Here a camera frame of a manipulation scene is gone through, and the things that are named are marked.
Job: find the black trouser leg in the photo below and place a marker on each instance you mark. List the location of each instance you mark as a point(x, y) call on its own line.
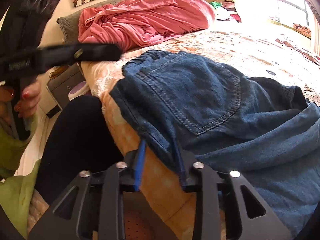
point(79, 140)

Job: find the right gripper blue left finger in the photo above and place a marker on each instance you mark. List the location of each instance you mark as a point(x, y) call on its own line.
point(138, 164)

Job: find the green jacket sleeve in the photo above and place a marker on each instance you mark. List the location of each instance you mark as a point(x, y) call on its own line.
point(22, 204)

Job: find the orange plush bear bedspread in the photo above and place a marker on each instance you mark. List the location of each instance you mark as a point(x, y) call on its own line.
point(265, 57)

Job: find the pink dotted slipper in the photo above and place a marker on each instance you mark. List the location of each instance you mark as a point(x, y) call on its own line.
point(136, 227)

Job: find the grey pillow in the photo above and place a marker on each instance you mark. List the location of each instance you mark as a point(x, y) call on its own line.
point(77, 27)

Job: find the grey bedside nightstand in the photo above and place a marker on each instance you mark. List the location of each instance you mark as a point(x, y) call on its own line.
point(60, 87)

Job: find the left hand, red nails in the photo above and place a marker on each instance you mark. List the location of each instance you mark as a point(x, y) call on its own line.
point(27, 105)

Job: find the clothes pile beside bed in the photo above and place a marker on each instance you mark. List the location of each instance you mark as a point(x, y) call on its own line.
point(225, 11)

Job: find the pink crumpled blanket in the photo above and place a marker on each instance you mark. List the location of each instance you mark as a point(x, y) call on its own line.
point(143, 23)

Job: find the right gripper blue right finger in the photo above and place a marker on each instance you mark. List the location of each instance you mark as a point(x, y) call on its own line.
point(179, 163)

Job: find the blue denim lace-trimmed pants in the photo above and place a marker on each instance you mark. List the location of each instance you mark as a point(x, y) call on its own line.
point(255, 125)

